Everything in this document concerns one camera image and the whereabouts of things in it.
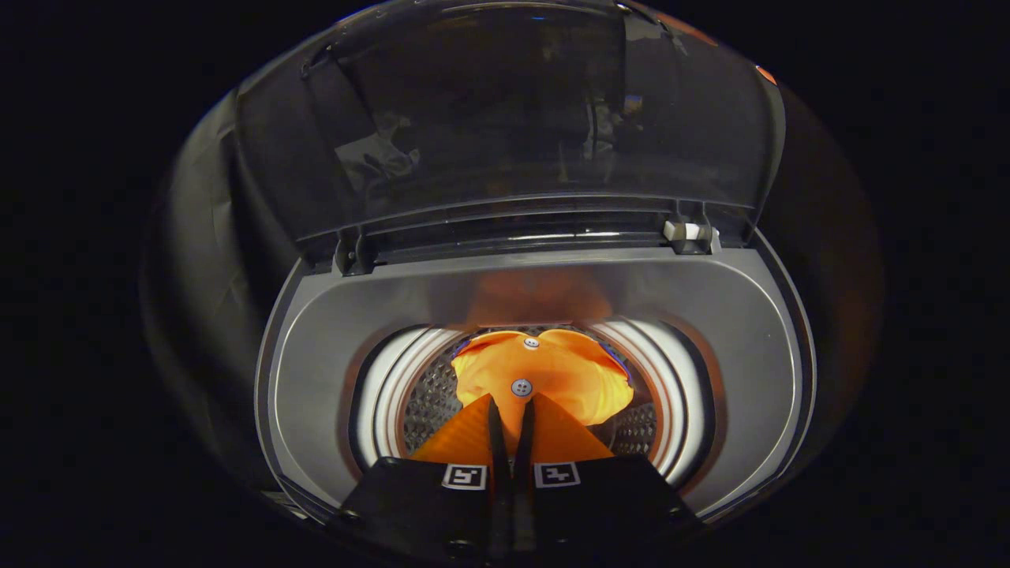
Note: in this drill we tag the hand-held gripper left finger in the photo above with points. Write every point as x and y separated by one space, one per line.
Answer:
497 473

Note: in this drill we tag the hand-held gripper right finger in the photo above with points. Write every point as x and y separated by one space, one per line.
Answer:
525 473

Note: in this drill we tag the yellow polo shirt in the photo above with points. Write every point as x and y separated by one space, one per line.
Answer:
552 379

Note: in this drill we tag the dark transparent washing machine lid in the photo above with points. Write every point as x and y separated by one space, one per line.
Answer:
513 118

